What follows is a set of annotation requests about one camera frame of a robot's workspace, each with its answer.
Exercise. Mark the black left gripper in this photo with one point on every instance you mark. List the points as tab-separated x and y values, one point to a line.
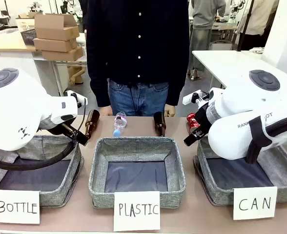
63	129

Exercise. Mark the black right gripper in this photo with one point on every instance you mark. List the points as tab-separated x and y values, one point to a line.
203	119

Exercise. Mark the crushed red can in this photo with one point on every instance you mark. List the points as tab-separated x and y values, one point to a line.
192	120

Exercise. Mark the brown glass bottle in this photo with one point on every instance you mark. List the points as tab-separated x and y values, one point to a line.
159	122
91	122

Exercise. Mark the small clear plastic bottle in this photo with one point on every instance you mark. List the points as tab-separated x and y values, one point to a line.
119	123

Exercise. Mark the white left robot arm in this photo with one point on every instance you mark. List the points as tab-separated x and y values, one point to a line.
11	109

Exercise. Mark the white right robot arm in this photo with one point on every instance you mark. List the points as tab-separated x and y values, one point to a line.
233	136

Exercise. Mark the person's left forearm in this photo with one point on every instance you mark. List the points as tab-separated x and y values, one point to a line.
177	83

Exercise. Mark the person's right forearm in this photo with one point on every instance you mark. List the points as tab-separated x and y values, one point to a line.
98	83

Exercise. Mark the grey fabric plastic basket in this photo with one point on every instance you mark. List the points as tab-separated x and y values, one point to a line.
136	148

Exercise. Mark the grey fabric bottle basket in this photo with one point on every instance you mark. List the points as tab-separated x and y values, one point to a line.
50	192

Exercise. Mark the grey fabric can basket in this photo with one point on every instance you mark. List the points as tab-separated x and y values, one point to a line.
219	195

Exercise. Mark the white paper label CAN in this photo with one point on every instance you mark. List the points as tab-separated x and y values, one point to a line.
254	203

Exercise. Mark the black mesh basket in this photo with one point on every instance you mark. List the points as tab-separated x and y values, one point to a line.
28	37

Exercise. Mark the person's left hand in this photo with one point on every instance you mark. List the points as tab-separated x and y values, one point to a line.
170	111

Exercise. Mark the person's right hand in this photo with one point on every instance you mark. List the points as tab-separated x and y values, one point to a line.
106	111

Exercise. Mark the white side table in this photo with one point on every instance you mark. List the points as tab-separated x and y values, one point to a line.
231	65

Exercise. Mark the flat closed cardboard box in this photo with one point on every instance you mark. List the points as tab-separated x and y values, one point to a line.
54	45
61	54

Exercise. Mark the white paper label PLASTIC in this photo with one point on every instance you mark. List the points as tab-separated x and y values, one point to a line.
136	210

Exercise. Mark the white paper label BOTTLE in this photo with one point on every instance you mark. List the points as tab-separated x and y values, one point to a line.
16	207

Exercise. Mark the person in dark shirt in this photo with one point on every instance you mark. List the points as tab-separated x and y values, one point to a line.
137	48

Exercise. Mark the open cardboard box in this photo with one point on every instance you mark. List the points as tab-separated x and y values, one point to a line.
55	26

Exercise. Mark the bystander in grey sweater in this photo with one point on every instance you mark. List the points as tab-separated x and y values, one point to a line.
204	22

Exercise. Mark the beige wooden table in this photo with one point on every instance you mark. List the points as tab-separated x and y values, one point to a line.
4	44

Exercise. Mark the black stand pole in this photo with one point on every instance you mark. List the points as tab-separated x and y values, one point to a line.
244	24

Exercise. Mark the white plastic crate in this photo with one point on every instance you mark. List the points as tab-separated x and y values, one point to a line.
25	24

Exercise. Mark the bystander in beige jacket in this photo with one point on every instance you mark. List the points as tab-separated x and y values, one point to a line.
258	22

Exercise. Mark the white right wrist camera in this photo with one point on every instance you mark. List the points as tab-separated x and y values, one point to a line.
190	98

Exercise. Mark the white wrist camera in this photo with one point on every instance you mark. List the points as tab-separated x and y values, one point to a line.
71	93
190	98

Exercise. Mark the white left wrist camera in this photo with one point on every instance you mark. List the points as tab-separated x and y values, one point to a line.
71	93

